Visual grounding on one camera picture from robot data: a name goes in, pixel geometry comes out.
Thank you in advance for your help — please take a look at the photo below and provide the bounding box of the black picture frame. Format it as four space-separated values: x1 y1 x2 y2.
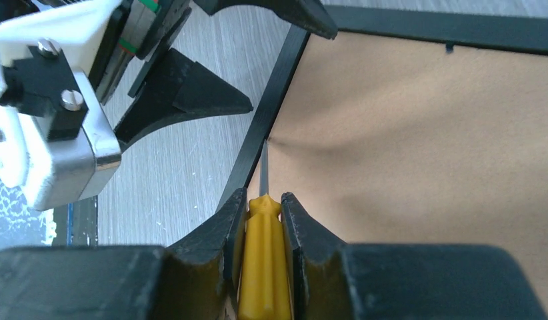
223 6 548 319

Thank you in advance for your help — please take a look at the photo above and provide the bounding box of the yellow handled screwdriver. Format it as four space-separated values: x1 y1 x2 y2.
237 141 293 320

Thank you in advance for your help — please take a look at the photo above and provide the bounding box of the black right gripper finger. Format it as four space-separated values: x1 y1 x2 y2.
194 0 338 39

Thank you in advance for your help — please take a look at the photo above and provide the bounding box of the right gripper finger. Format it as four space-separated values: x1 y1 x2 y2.
281 192 547 319
0 188 247 319

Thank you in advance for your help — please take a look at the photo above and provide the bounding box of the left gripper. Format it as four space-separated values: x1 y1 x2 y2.
89 1 253 152

